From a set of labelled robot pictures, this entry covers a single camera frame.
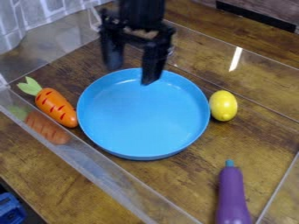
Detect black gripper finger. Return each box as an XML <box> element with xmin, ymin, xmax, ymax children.
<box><xmin>100</xmin><ymin>30</ymin><xmax>124</xmax><ymax>71</ymax></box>
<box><xmin>142</xmin><ymin>39</ymin><xmax>171</xmax><ymax>86</ymax></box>

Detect yellow toy lemon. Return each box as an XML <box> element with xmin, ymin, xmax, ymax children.
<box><xmin>210</xmin><ymin>90</ymin><xmax>239</xmax><ymax>122</ymax></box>

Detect blue plastic object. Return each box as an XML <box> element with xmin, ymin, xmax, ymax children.
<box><xmin>0</xmin><ymin>192</ymin><xmax>27</xmax><ymax>224</ymax></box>

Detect white sheer curtain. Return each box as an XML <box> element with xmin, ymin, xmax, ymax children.
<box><xmin>0</xmin><ymin>0</ymin><xmax>112</xmax><ymax>54</ymax></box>

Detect blue round plate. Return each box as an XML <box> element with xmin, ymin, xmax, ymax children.
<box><xmin>78</xmin><ymin>68</ymin><xmax>211</xmax><ymax>160</ymax></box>

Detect dark wooden ledge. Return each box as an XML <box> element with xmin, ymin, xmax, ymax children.
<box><xmin>216</xmin><ymin>0</ymin><xmax>297</xmax><ymax>33</ymax></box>

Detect purple toy eggplant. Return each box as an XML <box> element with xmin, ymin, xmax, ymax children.
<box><xmin>216</xmin><ymin>159</ymin><xmax>252</xmax><ymax>224</ymax></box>

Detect orange toy carrot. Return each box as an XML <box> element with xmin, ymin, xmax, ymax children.
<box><xmin>16</xmin><ymin>77</ymin><xmax>79</xmax><ymax>128</ymax></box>

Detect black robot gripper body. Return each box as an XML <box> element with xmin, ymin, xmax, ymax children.
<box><xmin>99</xmin><ymin>0</ymin><xmax>175</xmax><ymax>48</ymax></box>

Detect clear acrylic enclosure wall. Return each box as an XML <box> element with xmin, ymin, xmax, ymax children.
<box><xmin>0</xmin><ymin>0</ymin><xmax>299</xmax><ymax>224</ymax></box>

